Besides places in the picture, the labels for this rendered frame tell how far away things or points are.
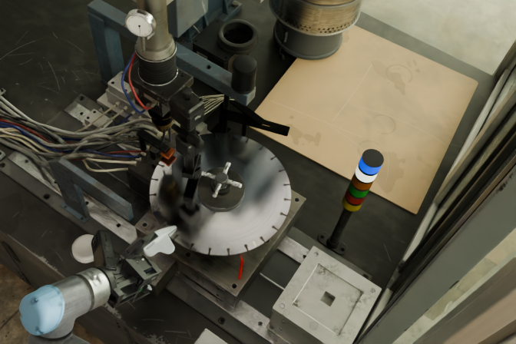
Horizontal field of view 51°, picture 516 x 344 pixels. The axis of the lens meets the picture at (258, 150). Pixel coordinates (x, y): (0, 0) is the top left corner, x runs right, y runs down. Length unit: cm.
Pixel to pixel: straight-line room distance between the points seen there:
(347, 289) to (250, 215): 27
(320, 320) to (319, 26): 88
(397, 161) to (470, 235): 110
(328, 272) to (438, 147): 64
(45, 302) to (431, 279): 65
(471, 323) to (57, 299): 75
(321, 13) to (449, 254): 116
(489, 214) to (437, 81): 141
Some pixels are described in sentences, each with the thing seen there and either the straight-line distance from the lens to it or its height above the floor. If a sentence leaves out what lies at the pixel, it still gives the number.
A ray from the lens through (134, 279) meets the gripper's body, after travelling 115.
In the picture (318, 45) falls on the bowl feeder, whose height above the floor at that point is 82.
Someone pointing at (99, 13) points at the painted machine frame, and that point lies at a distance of 153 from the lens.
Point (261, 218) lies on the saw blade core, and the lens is 124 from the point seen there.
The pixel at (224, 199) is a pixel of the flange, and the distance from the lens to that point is 124.
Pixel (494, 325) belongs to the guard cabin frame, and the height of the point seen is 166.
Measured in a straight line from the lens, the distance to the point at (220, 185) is 122.
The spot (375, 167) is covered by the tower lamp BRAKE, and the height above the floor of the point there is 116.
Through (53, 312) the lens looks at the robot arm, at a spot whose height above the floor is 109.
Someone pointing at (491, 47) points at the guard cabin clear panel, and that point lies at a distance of 203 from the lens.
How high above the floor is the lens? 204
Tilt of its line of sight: 55 degrees down
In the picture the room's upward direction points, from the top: 9 degrees clockwise
